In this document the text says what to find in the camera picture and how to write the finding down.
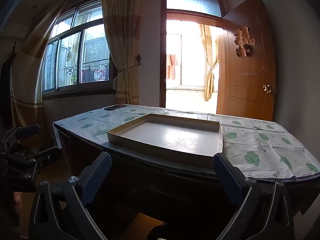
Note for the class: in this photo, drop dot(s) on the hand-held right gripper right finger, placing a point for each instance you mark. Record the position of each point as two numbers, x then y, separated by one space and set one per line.
226 177

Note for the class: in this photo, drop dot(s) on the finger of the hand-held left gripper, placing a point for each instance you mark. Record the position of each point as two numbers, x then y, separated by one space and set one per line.
27 130
47 155

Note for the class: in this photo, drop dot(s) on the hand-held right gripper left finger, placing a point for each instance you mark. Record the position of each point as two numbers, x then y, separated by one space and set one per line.
96 177

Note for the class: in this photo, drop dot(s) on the shallow cardboard tray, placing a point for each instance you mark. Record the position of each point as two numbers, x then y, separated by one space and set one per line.
175 135

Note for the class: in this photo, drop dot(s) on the person's left hand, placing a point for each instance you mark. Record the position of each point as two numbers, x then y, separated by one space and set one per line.
17 202

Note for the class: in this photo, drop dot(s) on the dark hanging clothes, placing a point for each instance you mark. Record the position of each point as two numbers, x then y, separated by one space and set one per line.
5 92

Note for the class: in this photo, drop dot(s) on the yellow banded window curtain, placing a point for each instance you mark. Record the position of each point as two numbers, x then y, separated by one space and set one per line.
27 80

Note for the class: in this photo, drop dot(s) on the dark wooden desk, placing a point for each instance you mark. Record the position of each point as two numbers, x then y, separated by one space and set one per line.
150 177

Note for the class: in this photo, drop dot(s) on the black phone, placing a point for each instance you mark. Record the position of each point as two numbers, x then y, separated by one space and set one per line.
113 107

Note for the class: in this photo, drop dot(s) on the wooden coat rack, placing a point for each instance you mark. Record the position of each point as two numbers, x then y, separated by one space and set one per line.
13 52

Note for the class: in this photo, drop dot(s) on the round window sticker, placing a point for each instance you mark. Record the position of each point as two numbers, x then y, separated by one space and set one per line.
69 56

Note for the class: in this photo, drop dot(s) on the row of hanging laundry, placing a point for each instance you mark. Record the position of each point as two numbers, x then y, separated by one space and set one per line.
95 74

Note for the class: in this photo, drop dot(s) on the sliding glass window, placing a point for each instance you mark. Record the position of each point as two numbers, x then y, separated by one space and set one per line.
72 55

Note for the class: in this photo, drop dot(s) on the brass door knob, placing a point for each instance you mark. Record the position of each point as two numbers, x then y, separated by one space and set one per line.
267 88

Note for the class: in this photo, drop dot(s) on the beige balcony curtain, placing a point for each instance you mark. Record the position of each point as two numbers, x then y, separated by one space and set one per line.
210 80

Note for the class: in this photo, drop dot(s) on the brown wooden door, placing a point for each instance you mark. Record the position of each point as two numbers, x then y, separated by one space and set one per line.
245 80

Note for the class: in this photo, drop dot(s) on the orange striped towel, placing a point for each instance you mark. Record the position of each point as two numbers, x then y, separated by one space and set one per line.
172 67

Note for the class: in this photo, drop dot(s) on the beige patterned tied curtain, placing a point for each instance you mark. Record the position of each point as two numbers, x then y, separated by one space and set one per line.
125 42

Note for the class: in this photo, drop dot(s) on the gold door ornament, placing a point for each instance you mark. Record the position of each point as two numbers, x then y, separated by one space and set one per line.
243 42

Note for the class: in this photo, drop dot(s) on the patterned glass transom window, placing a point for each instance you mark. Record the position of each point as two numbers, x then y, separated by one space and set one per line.
192 2

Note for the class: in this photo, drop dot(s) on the dark metal wall hook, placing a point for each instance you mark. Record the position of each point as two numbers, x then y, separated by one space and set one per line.
138 59

